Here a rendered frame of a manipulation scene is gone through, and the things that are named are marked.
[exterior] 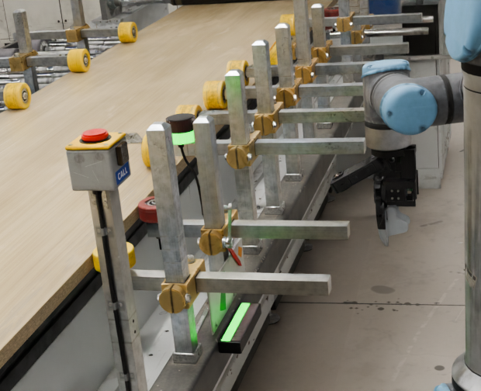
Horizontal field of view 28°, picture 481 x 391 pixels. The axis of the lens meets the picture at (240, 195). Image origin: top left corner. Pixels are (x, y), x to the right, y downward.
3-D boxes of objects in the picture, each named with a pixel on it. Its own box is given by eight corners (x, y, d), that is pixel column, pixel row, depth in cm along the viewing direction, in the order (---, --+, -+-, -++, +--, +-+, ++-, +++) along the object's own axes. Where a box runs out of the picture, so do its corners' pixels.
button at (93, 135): (113, 138, 146) (112, 127, 145) (103, 147, 142) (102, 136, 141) (88, 139, 147) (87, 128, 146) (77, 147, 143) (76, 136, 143)
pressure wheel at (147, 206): (185, 241, 214) (179, 192, 211) (174, 256, 207) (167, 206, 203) (151, 240, 217) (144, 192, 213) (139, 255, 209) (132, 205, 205)
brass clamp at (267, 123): (287, 120, 253) (285, 101, 251) (275, 136, 240) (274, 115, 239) (264, 120, 254) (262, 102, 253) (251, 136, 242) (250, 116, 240)
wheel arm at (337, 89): (391, 92, 265) (390, 79, 264) (389, 95, 262) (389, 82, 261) (216, 97, 279) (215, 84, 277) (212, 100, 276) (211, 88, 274)
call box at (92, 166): (133, 179, 149) (126, 131, 146) (115, 195, 143) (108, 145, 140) (90, 179, 151) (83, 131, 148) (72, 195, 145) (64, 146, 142)
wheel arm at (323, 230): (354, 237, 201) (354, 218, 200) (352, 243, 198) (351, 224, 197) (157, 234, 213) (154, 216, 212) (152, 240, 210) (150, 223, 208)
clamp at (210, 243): (240, 230, 211) (237, 209, 209) (223, 256, 199) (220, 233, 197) (215, 230, 213) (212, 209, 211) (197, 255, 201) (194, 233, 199)
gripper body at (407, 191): (415, 210, 190) (413, 151, 186) (371, 210, 192) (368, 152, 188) (419, 196, 197) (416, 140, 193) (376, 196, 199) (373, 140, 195)
